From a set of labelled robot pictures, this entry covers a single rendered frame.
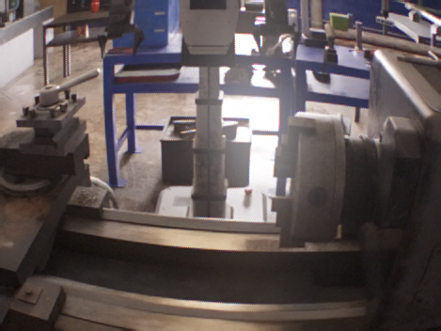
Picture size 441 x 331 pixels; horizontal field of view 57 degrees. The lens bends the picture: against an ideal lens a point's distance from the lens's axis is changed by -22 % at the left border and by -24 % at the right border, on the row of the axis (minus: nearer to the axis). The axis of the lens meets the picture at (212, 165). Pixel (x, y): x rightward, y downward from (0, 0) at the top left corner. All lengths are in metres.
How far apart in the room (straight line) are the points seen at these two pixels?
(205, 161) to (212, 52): 0.48
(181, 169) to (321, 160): 2.29
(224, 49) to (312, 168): 1.10
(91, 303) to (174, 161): 2.13
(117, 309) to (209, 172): 1.21
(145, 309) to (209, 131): 1.17
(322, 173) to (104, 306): 0.53
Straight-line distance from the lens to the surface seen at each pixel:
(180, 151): 3.05
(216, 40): 1.88
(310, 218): 0.87
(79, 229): 1.29
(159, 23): 2.89
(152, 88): 2.81
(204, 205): 2.19
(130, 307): 1.03
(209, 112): 2.02
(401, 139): 0.72
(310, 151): 0.86
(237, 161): 3.05
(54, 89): 1.24
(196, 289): 1.25
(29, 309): 1.01
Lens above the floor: 1.56
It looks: 28 degrees down
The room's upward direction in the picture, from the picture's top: straight up
